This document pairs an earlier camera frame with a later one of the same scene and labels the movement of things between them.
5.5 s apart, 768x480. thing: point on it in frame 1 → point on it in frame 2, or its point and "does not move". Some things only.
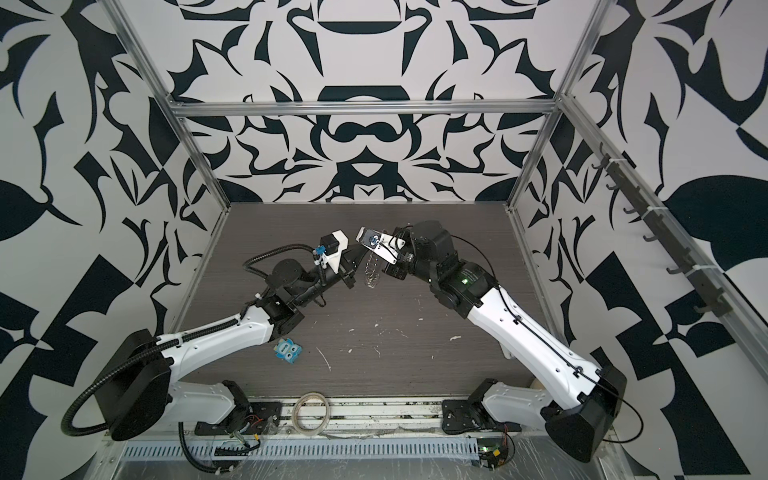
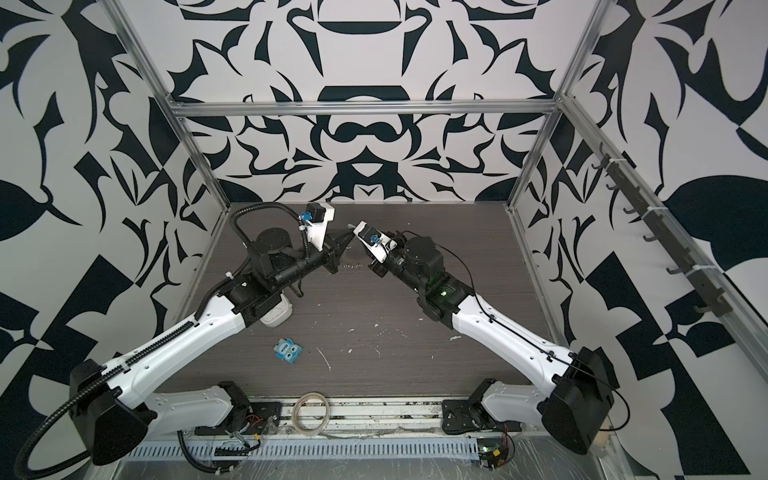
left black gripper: [348, 264] → [331, 248]
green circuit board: [492, 451] does not move
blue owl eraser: [288, 350] does not move
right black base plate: [460, 416] does not move
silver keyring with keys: [370, 272] → [350, 226]
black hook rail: [704, 287] does not move
